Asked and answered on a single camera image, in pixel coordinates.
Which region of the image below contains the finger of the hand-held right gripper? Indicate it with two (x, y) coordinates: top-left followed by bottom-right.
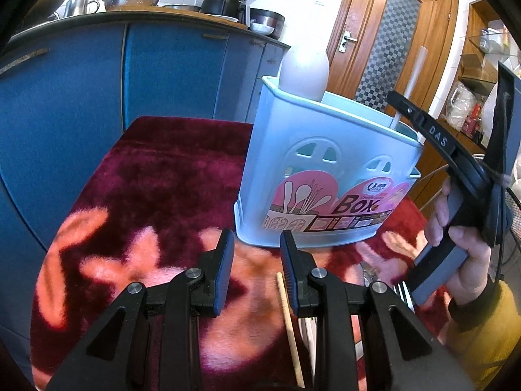
(386, 90), (495, 212)

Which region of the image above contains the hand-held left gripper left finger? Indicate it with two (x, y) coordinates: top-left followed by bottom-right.
(47, 228), (235, 391)

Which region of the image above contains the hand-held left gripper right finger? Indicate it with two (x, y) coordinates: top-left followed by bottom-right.
(280, 230), (475, 391)

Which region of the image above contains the wooden chopstick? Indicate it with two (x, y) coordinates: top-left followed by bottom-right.
(276, 273), (306, 388)

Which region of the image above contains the stainless steel fork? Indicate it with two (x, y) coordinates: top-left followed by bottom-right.
(391, 280), (416, 315)

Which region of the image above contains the light blue utensil box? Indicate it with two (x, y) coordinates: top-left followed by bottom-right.
(234, 75), (424, 247)

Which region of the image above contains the person's right forearm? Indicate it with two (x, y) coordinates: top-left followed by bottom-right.
(437, 279), (521, 391)

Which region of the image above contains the person's right hand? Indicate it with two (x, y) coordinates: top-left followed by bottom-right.
(424, 177), (507, 308)

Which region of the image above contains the white plastic bag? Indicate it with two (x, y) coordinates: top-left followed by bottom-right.
(445, 81), (477, 131)

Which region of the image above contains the red packet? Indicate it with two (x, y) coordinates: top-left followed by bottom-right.
(462, 104), (483, 137)

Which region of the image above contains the red floral blanket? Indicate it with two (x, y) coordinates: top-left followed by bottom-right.
(30, 116), (452, 391)

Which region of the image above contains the wooden shelf unit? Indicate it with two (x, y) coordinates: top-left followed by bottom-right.
(423, 0), (521, 151)

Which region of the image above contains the wooden door with glass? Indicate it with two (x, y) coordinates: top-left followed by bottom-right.
(326, 0), (460, 125)

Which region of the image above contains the blue kitchen base cabinet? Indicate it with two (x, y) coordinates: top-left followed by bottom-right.
(0, 20), (291, 375)

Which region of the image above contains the black air fryer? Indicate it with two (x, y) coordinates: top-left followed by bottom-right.
(200, 0), (250, 23)

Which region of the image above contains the stainless steel colander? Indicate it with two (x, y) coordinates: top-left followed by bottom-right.
(102, 0), (164, 12)

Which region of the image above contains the stainless steel teapot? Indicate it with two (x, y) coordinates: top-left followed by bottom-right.
(63, 0), (100, 18)

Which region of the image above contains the dark wok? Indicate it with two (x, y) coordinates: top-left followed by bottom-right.
(24, 0), (74, 21)

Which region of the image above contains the white plastic utensil handle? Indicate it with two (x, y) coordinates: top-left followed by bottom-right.
(391, 47), (428, 129)

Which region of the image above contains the metal door handle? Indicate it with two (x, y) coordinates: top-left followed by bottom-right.
(338, 30), (359, 53)

